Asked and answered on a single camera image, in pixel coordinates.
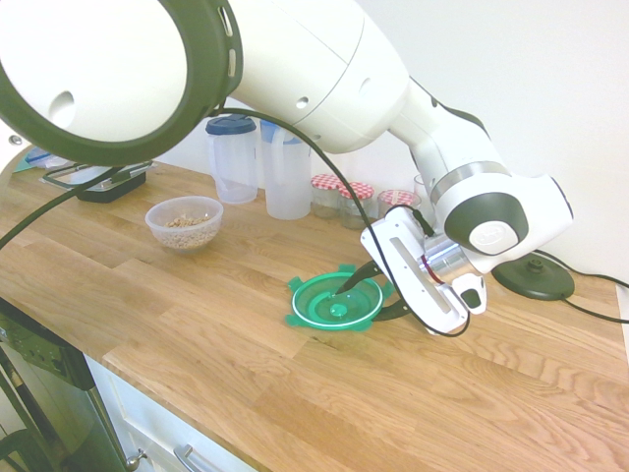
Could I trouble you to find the tall footed drinking glass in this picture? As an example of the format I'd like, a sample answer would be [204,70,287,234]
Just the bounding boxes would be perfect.
[413,174,436,217]

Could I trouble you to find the green round container lid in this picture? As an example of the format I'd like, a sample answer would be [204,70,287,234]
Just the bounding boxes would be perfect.
[284,264,392,333]

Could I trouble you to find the black kettle base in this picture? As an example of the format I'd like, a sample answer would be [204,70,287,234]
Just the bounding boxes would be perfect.
[492,255,576,301]

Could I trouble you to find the stainless steel dishwasher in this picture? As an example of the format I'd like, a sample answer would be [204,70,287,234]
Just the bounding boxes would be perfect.
[0,297,124,472]

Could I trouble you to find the glass jar red checked lid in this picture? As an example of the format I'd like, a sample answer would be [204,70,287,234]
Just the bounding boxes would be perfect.
[376,189,423,221]
[310,173,345,219]
[337,182,375,230]

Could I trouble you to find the silver drawer handle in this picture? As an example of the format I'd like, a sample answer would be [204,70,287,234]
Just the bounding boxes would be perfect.
[173,443,217,472]

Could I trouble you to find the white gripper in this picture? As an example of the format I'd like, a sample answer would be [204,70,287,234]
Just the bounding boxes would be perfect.
[335,204,469,336]

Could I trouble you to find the clear plastic zip bag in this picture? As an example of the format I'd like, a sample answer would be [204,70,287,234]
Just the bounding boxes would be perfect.
[24,146,70,171]

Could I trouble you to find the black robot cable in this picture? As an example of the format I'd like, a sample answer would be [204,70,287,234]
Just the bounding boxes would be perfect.
[0,107,471,339]

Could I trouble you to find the clear pitcher dark blue lid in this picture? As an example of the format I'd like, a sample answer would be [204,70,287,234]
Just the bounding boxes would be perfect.
[204,114,259,206]

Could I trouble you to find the clear pitcher light blue lid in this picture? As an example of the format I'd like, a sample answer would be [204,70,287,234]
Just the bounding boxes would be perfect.
[258,120,315,221]

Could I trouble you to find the clear bowl with nuts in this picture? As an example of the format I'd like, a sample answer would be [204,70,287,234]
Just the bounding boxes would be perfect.
[144,195,225,255]

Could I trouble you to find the black container clear lid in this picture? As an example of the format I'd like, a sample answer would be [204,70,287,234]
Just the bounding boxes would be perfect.
[41,159,148,203]

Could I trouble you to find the black kettle base cable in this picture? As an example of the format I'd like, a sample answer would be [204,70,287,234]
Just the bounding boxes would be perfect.
[534,248,629,325]

